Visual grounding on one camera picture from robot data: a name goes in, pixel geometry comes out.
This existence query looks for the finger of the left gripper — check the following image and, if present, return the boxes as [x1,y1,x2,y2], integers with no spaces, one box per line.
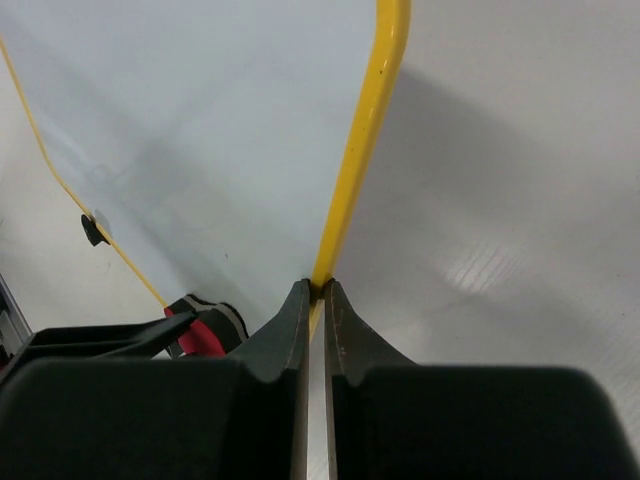
[17,312,196,360]

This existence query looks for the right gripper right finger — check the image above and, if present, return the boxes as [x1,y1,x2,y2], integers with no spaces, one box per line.
[323,279,416,479]

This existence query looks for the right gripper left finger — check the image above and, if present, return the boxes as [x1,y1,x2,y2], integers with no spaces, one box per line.
[227,279,310,479]

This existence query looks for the red heart eraser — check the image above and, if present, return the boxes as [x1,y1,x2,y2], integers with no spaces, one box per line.
[164,294,249,359]

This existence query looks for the yellow framed whiteboard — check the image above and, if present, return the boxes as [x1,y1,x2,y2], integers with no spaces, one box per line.
[1,1,411,331]

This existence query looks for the left black board clip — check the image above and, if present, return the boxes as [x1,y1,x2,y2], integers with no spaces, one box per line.
[81,214,110,247]

